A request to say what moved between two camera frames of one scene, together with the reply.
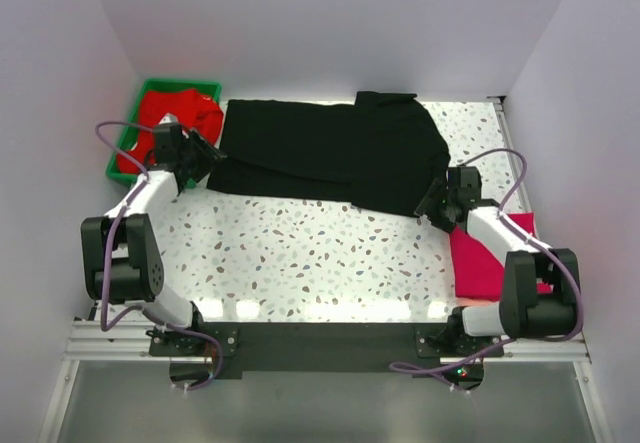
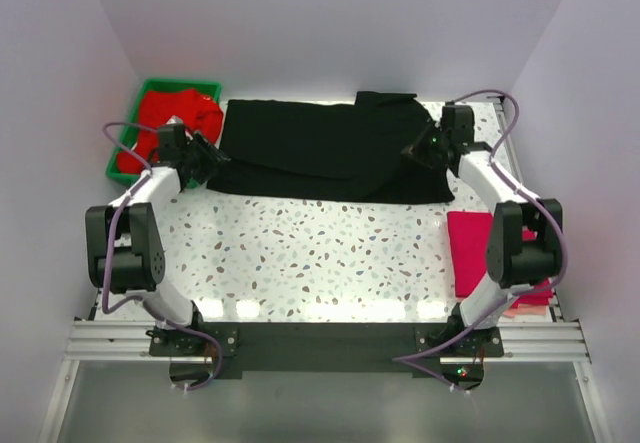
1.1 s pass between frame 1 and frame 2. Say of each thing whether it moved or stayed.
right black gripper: moved
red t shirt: stayed
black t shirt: stayed
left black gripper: stayed
